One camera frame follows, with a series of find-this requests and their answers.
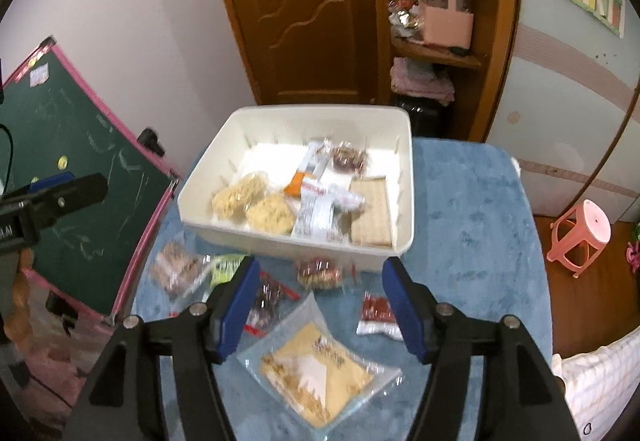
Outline green pastry snack packet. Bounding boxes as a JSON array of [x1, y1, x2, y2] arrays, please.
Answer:
[[208, 253, 245, 288]]

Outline clear bag yellow bread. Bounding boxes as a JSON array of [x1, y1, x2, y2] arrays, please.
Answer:
[[238, 294, 402, 440]]

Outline beige kraft cracker packet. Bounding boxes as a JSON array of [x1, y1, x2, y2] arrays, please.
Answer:
[[350, 178, 393, 248]]

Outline silver white snack packet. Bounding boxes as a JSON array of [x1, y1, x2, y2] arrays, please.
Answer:
[[292, 190, 346, 243]]

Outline white quilted bedding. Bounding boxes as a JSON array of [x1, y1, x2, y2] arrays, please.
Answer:
[[551, 328, 640, 440]]

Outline clear bag brown biscuits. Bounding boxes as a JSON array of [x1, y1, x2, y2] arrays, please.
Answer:
[[150, 241, 205, 298]]

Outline blue plush table cover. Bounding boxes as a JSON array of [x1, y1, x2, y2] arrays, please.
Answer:
[[131, 138, 552, 440]]

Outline red white small packet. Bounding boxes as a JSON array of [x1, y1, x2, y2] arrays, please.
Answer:
[[356, 293, 404, 341]]

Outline pink plastic stool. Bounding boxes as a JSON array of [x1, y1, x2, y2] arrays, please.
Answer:
[[546, 199, 612, 279]]

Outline dark nut bar red-edged bag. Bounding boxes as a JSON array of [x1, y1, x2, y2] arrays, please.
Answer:
[[244, 271, 300, 337]]

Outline pale noodle cake left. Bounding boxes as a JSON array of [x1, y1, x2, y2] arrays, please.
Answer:
[[210, 173, 267, 222]]

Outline pale noodle cake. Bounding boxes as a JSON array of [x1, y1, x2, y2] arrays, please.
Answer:
[[210, 173, 267, 222], [245, 193, 296, 235]]

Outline pale noodle cake right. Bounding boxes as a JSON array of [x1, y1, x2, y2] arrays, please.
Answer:
[[245, 193, 296, 235]]

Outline clear bag nut cluster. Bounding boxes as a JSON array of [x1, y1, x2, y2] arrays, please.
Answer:
[[295, 257, 359, 291]]

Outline orange snack packet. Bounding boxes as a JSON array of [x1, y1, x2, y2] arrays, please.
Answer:
[[283, 170, 317, 199]]

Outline white red sachet in bin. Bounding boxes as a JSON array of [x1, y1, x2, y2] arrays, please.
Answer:
[[300, 179, 366, 212]]

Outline white plastic storage bin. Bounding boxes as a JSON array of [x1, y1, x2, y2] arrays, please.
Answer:
[[178, 105, 416, 272]]

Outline dark nut cluster in bin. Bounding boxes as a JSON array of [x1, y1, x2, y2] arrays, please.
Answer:
[[331, 142, 368, 176]]

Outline brown wooden door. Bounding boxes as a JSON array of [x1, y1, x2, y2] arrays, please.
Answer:
[[224, 0, 390, 105]]

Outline folded pink cloth stack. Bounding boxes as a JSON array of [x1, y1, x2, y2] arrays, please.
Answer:
[[390, 57, 456, 105]]

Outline pink basket with jar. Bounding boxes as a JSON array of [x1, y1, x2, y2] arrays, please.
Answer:
[[419, 0, 474, 51]]

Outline wooden corner shelf unit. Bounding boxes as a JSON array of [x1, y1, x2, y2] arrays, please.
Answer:
[[383, 0, 520, 142]]

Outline shiny wrappers on shelf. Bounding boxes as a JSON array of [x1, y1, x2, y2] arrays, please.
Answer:
[[388, 0, 422, 40]]

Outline green chalkboard pink frame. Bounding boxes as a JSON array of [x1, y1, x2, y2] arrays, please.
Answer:
[[1, 37, 179, 323]]

